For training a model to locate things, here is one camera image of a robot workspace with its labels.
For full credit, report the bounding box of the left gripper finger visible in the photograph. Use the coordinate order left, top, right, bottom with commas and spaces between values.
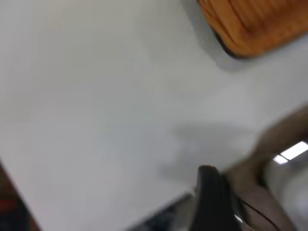
191, 165, 243, 231

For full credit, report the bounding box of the thin black floor cable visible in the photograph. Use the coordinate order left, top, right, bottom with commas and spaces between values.
237, 197, 279, 229

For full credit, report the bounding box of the orange wicker basket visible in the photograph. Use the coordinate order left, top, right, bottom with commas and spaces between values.
196, 0, 308, 59

